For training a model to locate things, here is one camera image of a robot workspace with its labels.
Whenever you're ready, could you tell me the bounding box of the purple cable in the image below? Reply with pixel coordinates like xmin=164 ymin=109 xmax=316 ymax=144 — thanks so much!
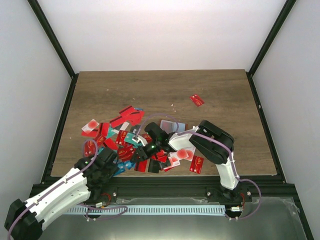
xmin=134 ymin=113 xmax=263 ymax=222
xmin=6 ymin=138 xmax=128 ymax=240

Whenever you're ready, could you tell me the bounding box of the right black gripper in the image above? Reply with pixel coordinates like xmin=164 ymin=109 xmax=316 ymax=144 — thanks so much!
xmin=130 ymin=139 xmax=161 ymax=163

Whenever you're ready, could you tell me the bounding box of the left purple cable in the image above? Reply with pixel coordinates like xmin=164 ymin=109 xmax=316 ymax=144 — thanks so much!
xmin=6 ymin=138 xmax=128 ymax=240

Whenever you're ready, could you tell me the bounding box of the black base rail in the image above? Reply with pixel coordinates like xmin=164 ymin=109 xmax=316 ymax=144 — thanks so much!
xmin=87 ymin=175 xmax=298 ymax=204

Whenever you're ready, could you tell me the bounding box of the black VIP card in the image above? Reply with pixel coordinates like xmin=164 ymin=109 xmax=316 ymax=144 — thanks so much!
xmin=129 ymin=125 xmax=141 ymax=135

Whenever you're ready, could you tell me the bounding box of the white red card left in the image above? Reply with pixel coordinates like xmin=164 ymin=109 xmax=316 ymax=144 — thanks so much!
xmin=81 ymin=119 xmax=99 ymax=138

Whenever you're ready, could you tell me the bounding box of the light blue slotted strip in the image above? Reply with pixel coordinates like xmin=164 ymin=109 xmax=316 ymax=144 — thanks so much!
xmin=64 ymin=205 xmax=226 ymax=216

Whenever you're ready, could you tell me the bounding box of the red gold VIP card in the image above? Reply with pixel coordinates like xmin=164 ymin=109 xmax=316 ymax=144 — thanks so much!
xmin=117 ymin=145 xmax=136 ymax=162

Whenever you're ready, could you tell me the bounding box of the lone red card far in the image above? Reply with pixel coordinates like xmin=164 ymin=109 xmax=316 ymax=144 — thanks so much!
xmin=189 ymin=94 xmax=205 ymax=107

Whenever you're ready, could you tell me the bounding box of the red VIP card right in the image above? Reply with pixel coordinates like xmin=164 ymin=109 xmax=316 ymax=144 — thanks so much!
xmin=189 ymin=155 xmax=205 ymax=174

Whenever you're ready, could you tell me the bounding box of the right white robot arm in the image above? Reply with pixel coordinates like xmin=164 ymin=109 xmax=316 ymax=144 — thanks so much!
xmin=130 ymin=120 xmax=240 ymax=202

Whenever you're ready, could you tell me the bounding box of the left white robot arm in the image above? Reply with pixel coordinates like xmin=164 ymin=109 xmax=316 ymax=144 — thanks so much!
xmin=4 ymin=147 xmax=119 ymax=240

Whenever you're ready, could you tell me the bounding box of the white red circle card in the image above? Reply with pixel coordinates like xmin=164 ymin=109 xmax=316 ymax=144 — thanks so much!
xmin=175 ymin=147 xmax=196 ymax=161

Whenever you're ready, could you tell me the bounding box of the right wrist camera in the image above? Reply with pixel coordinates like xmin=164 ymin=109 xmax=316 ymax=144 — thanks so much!
xmin=132 ymin=135 xmax=148 ymax=146

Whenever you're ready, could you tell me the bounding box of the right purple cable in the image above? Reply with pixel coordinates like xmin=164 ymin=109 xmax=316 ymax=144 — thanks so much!
xmin=134 ymin=113 xmax=263 ymax=222

